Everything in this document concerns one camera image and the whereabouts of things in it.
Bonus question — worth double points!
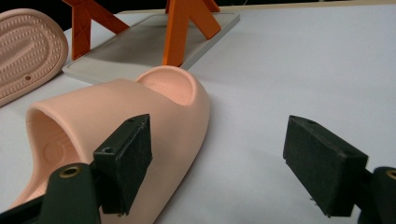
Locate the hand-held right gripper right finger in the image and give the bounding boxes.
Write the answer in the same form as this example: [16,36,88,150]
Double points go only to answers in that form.
[282,115,369,217]

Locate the white shoe rack orange legs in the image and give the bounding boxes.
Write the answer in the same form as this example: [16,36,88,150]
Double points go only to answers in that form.
[61,0,241,86]

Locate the pink rubber slipper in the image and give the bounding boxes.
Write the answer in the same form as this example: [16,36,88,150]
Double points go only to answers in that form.
[7,64,211,224]
[0,7,69,107]

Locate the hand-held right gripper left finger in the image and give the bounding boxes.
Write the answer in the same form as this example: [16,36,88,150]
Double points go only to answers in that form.
[92,113,153,217]

